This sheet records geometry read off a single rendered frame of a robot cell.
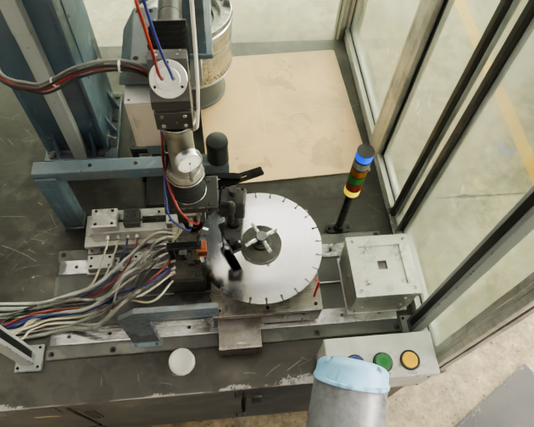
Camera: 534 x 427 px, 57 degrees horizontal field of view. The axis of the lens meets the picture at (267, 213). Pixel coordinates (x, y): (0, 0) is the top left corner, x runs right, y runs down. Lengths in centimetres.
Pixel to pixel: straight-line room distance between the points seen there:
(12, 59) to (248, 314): 93
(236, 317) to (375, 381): 65
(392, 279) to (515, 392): 116
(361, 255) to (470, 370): 112
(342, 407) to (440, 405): 156
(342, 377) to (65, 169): 93
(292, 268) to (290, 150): 57
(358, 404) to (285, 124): 123
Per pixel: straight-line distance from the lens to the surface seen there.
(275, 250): 130
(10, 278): 164
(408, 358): 133
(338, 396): 77
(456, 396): 234
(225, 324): 137
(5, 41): 149
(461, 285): 118
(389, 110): 161
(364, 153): 125
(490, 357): 244
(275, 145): 175
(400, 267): 141
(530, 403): 244
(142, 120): 94
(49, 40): 146
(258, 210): 137
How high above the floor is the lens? 213
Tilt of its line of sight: 60 degrees down
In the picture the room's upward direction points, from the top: 5 degrees clockwise
